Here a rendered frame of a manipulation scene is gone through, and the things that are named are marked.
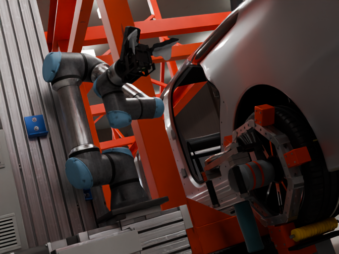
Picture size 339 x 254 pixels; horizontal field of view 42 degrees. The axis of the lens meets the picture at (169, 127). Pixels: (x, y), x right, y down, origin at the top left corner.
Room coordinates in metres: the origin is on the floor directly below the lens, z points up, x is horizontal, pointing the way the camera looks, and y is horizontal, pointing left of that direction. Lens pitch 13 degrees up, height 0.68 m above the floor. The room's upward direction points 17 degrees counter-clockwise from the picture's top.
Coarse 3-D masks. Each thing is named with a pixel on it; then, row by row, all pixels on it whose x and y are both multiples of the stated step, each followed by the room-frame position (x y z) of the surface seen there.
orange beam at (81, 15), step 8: (80, 0) 3.22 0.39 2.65; (88, 0) 3.20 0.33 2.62; (80, 8) 3.29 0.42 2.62; (88, 8) 3.32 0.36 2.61; (80, 16) 3.40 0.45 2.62; (88, 16) 3.44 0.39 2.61; (72, 24) 3.69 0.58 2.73; (80, 24) 3.53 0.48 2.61; (72, 32) 3.77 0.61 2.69; (80, 32) 3.67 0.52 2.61; (72, 40) 3.85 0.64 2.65; (80, 40) 3.82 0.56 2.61; (72, 48) 3.94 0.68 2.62; (80, 48) 3.98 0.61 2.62
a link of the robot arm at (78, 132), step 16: (48, 64) 1.55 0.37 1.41; (64, 64) 1.55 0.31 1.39; (80, 64) 1.59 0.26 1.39; (48, 80) 1.56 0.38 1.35; (64, 80) 1.55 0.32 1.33; (80, 80) 1.59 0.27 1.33; (64, 96) 1.56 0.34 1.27; (80, 96) 1.59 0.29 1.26; (64, 112) 1.57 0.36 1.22; (80, 112) 1.57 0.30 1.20; (80, 128) 1.57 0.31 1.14; (80, 144) 1.56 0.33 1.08; (80, 160) 1.54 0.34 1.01; (96, 160) 1.57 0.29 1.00; (80, 176) 1.53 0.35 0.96; (96, 176) 1.57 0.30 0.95
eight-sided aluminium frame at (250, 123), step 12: (252, 120) 2.23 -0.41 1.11; (240, 132) 2.37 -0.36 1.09; (264, 132) 2.17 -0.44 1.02; (276, 132) 2.15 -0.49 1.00; (276, 144) 2.10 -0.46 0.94; (288, 144) 2.11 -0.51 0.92; (288, 168) 2.09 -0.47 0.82; (288, 180) 2.11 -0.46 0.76; (300, 180) 2.10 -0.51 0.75; (288, 192) 2.15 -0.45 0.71; (300, 192) 2.14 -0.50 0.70; (252, 204) 2.52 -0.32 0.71; (288, 204) 2.18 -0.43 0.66; (264, 216) 2.45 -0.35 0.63; (276, 216) 2.30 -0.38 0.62; (288, 216) 2.21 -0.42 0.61
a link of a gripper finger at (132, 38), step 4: (132, 32) 1.16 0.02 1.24; (136, 32) 1.15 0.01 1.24; (128, 36) 1.18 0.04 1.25; (132, 36) 1.17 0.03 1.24; (136, 36) 1.17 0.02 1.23; (132, 40) 1.17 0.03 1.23; (136, 40) 1.20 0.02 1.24; (132, 44) 1.19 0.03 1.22; (136, 44) 1.22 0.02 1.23; (132, 48) 1.22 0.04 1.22
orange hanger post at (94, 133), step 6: (60, 42) 4.39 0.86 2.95; (66, 42) 4.41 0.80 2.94; (60, 48) 4.38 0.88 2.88; (66, 48) 4.41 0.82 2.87; (84, 90) 4.44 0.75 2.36; (84, 96) 4.43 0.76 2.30; (84, 102) 4.42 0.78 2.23; (90, 114) 4.43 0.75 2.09; (90, 120) 4.43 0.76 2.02; (90, 126) 4.42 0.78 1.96; (96, 132) 4.44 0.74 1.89; (96, 138) 4.43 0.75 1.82; (96, 144) 4.43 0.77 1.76; (102, 186) 4.41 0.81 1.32; (108, 186) 4.43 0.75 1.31; (108, 192) 4.43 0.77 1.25; (108, 198) 4.42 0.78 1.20; (108, 204) 4.42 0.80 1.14
